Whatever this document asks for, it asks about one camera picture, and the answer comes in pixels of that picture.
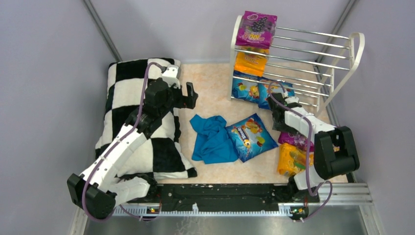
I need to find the purple candy bag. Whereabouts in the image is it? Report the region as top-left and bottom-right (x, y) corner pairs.
(235, 11), (277, 49)
(278, 132), (307, 152)

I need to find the orange candy bag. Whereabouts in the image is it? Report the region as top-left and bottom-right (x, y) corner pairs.
(234, 52), (268, 77)
(277, 143), (306, 177)

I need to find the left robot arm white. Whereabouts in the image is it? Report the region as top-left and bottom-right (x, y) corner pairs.
(67, 78), (198, 222)

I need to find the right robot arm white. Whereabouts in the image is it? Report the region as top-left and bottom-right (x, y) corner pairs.
(267, 93), (360, 193)

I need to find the blue candy bag on shelf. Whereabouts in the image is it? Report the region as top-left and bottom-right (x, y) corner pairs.
(258, 77), (295, 110)

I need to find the blue candy bag on floor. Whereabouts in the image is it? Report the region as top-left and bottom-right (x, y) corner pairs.
(225, 113), (278, 163)

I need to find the blue candy bag far left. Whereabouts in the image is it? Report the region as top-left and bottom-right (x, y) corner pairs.
(231, 70), (259, 104)

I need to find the blue cloth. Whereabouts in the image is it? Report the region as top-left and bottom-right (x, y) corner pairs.
(190, 115), (238, 164)

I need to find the black white checkered pillow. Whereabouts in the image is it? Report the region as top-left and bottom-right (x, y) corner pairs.
(95, 58), (197, 181)

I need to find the white metal wire shelf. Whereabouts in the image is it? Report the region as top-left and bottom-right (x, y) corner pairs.
(228, 15), (365, 117)

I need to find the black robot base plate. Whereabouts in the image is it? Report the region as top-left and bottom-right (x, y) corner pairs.
(131, 184), (319, 212)

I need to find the aluminium frame rail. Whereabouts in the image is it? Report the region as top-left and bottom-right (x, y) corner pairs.
(114, 183), (382, 235)

